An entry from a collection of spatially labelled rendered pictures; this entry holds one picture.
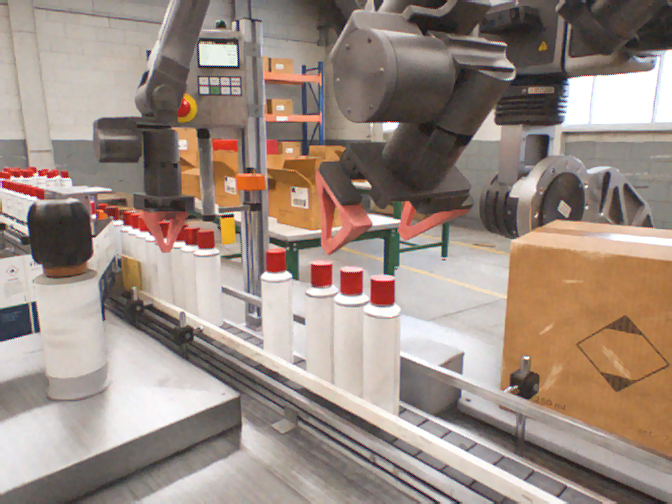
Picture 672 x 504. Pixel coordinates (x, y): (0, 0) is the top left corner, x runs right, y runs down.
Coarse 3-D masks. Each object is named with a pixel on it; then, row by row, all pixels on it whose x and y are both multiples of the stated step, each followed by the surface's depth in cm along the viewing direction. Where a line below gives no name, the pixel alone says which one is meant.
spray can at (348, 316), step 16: (352, 272) 71; (352, 288) 71; (336, 304) 72; (352, 304) 71; (336, 320) 73; (352, 320) 72; (336, 336) 73; (352, 336) 72; (336, 352) 74; (352, 352) 73; (336, 368) 74; (352, 368) 73; (336, 384) 75; (352, 384) 74
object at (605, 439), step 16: (224, 288) 106; (256, 304) 98; (304, 320) 88; (400, 352) 74; (416, 368) 71; (432, 368) 69; (464, 384) 66; (480, 384) 65; (496, 400) 63; (512, 400) 61; (528, 416) 60; (544, 416) 58; (560, 416) 57; (576, 432) 56; (592, 432) 55; (608, 432) 54; (608, 448) 54; (624, 448) 53; (640, 448) 52; (656, 464) 51
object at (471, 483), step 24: (240, 336) 101; (240, 360) 91; (288, 384) 82; (336, 408) 75; (384, 432) 69; (432, 432) 69; (456, 432) 69; (432, 456) 64; (480, 456) 64; (504, 456) 64; (456, 480) 60; (528, 480) 59; (552, 480) 59
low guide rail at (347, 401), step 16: (160, 304) 111; (192, 320) 101; (224, 336) 93; (240, 352) 90; (256, 352) 86; (272, 368) 83; (288, 368) 80; (304, 384) 78; (320, 384) 75; (336, 400) 73; (352, 400) 70; (368, 416) 68; (384, 416) 66; (400, 432) 64; (416, 432) 63; (432, 448) 61; (448, 448) 59; (448, 464) 60; (464, 464) 58; (480, 464) 57; (480, 480) 57; (496, 480) 55; (512, 480) 54; (512, 496) 54; (528, 496) 53; (544, 496) 52
